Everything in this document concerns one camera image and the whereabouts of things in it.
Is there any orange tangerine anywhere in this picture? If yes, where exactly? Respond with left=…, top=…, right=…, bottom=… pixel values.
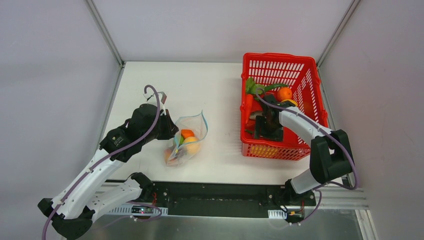
left=180, top=129, right=196, bottom=139

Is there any clear zip top bag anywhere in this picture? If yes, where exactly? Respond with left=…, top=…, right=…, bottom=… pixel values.
left=164, top=112, right=209, bottom=167

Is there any yellow orange with leaf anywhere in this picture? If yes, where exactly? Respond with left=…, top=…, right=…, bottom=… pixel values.
left=183, top=137, right=201, bottom=155

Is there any red chili pepper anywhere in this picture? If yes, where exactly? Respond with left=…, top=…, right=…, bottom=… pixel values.
left=245, top=119, right=256, bottom=131

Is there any peach fruit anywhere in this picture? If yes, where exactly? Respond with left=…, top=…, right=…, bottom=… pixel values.
left=164, top=148, right=175, bottom=165

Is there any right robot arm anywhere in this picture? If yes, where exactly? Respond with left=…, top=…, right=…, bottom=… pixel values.
left=259, top=94, right=357, bottom=205

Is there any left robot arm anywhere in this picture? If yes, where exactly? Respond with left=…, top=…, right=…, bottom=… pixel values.
left=37, top=102, right=178, bottom=240

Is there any toy grey fish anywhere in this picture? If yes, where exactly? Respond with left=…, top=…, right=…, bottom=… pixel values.
left=249, top=111, right=263, bottom=121

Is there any yellow lemon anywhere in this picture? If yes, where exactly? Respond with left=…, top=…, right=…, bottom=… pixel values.
left=281, top=99, right=298, bottom=108

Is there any orange carrot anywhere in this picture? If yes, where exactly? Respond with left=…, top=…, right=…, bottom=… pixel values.
left=243, top=93, right=254, bottom=125

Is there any green lettuce leaf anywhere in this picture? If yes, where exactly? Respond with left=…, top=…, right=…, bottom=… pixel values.
left=245, top=77, right=265, bottom=95

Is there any red plastic basket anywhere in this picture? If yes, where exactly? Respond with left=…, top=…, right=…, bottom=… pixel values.
left=240, top=52, right=328, bottom=161

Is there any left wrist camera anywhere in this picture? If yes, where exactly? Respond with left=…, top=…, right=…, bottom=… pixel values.
left=143, top=91, right=167, bottom=112

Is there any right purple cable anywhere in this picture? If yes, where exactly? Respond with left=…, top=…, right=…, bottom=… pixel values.
left=255, top=87, right=360, bottom=191

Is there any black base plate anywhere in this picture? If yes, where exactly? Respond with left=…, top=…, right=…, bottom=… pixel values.
left=134, top=181, right=316, bottom=218

